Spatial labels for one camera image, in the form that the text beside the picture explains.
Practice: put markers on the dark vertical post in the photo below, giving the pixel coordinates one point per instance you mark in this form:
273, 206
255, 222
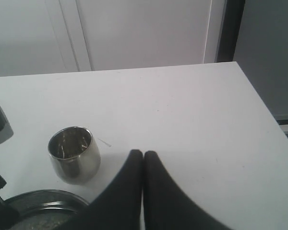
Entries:
230, 27

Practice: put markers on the round steel mesh sieve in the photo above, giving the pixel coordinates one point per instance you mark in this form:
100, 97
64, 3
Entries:
45, 209

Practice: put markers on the white cabinet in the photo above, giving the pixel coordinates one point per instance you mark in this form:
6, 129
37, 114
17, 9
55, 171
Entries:
54, 36

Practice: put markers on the stainless steel cup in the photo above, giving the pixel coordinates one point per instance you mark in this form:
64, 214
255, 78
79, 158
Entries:
74, 155

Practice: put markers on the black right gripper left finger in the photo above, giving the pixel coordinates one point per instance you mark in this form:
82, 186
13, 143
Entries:
118, 207

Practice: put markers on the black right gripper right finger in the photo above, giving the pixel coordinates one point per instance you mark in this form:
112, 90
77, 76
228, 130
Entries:
166, 206

